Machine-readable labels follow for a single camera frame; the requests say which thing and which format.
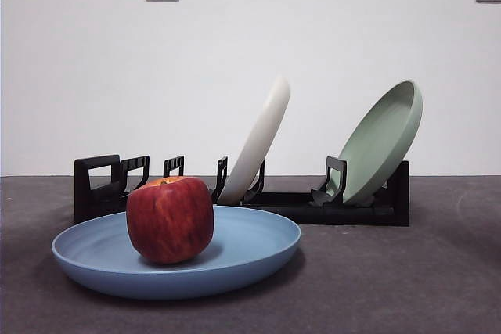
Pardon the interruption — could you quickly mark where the red apple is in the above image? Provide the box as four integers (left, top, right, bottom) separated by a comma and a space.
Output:
125, 176, 215, 265

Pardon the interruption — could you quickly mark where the black plate rack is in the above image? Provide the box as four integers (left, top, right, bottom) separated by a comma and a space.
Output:
73, 153, 411, 228

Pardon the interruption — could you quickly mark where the green plate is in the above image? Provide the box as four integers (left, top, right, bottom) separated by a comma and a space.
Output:
336, 79, 424, 207

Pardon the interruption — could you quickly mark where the blue plate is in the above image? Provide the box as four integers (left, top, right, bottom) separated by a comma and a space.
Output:
51, 205, 302, 301

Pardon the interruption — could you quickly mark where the white plate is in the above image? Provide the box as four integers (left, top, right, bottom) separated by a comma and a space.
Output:
217, 75, 291, 207

